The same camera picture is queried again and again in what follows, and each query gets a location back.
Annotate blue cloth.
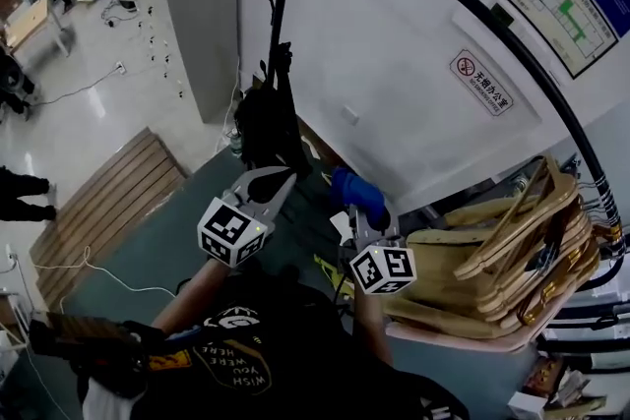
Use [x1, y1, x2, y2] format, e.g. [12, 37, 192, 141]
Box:
[329, 166, 386, 232]

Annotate white paper card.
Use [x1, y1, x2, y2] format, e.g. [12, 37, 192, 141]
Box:
[593, 279, 630, 299]

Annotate brown wooden frame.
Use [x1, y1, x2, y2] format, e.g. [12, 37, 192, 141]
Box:
[294, 117, 346, 178]

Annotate white extension cord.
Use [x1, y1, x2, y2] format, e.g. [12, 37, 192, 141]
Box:
[31, 245, 177, 299]
[29, 61, 127, 107]

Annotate framed floor plan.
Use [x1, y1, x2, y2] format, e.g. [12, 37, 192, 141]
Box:
[501, 0, 620, 81]

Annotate brown snack box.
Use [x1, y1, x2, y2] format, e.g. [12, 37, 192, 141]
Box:
[524, 356, 565, 399]

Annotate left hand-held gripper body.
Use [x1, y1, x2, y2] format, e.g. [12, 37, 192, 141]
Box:
[197, 181, 277, 270]

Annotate wooden slatted platform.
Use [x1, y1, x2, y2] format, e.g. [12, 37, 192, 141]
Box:
[28, 126, 191, 311]

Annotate grey locker cabinet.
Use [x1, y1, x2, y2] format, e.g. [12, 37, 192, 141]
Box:
[105, 0, 242, 124]

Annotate bunch of wooden hangers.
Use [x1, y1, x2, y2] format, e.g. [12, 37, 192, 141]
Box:
[383, 154, 604, 340]

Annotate person's white trousers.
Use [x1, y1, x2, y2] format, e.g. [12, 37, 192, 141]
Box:
[81, 373, 149, 420]

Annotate black metal shelf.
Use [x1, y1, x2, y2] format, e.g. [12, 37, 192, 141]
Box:
[535, 255, 630, 375]

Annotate person's black printed t-shirt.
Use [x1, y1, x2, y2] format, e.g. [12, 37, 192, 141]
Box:
[76, 265, 472, 420]

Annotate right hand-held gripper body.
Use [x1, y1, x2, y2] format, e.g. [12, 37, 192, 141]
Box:
[348, 230, 418, 295]

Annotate person's left forearm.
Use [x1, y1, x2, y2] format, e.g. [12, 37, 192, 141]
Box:
[150, 258, 232, 335]

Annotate white no-smoking sign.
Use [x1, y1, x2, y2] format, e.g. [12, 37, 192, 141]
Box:
[448, 47, 516, 118]

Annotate black waist bag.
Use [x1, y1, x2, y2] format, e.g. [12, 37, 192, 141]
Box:
[28, 313, 166, 399]

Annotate yellow black tool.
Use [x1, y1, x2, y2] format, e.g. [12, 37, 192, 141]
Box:
[314, 253, 353, 299]

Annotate person's right forearm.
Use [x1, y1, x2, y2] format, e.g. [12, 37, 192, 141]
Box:
[351, 292, 395, 368]

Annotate white paper sheet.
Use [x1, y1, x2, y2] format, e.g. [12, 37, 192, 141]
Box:
[328, 210, 353, 242]

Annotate grey shoulder strap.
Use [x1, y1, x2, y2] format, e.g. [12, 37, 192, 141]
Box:
[420, 400, 452, 420]

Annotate light wooden table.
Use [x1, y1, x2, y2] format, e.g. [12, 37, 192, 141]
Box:
[4, 0, 75, 58]

